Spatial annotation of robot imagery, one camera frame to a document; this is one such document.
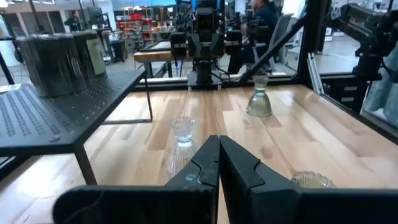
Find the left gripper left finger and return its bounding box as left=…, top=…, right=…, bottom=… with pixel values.
left=52, top=134, right=221, bottom=224

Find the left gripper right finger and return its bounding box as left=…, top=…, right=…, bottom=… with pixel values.
left=219, top=134, right=398, bottom=224

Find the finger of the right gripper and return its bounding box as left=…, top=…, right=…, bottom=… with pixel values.
left=187, top=33, right=202, bottom=58
left=210, top=32, right=225, bottom=58

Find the clear ribbed glass candle holder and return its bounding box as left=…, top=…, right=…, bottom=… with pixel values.
left=166, top=116, right=198, bottom=178

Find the green ribbed glass candle holder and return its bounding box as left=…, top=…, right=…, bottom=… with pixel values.
left=291, top=170, right=337, bottom=189
left=245, top=75, right=274, bottom=118

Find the silver ribbed candle jar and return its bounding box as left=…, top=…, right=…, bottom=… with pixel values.
left=15, top=33, right=86, bottom=98
left=73, top=30, right=108, bottom=81

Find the wooden workbench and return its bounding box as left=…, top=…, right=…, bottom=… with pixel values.
left=133, top=49, right=193, bottom=78

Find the red storage rack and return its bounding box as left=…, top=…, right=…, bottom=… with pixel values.
left=116, top=12, right=153, bottom=40

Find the person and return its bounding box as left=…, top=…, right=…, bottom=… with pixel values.
left=228, top=0, right=280, bottom=74
left=63, top=11, right=83, bottom=32
left=362, top=42, right=398, bottom=129

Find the grey office chair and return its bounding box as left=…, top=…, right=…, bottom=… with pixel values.
left=273, top=14, right=295, bottom=66

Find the black monitor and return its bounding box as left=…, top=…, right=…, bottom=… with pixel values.
left=86, top=6, right=105, bottom=26

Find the silver aluminium extrusion bar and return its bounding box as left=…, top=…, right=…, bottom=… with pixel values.
left=307, top=52, right=326, bottom=96

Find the black perforated metal shelf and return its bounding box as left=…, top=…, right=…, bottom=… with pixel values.
left=0, top=68, right=154, bottom=186

